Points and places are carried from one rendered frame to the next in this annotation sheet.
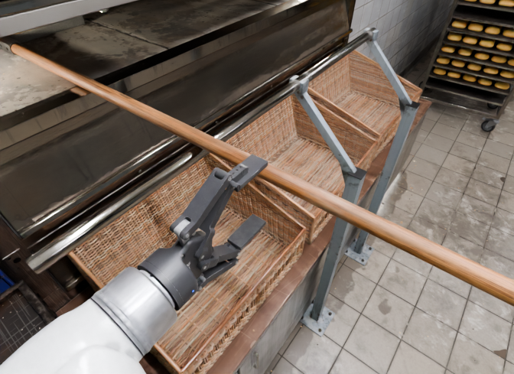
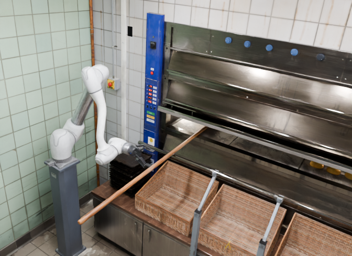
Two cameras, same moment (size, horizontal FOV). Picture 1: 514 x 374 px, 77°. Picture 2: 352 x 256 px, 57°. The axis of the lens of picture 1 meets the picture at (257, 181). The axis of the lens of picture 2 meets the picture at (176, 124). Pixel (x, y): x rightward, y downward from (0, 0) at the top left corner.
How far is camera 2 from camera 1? 2.28 m
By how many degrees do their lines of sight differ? 68
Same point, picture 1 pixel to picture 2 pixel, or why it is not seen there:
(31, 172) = (175, 142)
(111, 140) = (193, 151)
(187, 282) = (131, 151)
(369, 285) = not seen: outside the picture
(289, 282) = (173, 232)
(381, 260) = not seen: outside the picture
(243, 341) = (150, 219)
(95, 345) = (121, 143)
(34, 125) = (179, 133)
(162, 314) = (125, 149)
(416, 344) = not seen: outside the picture
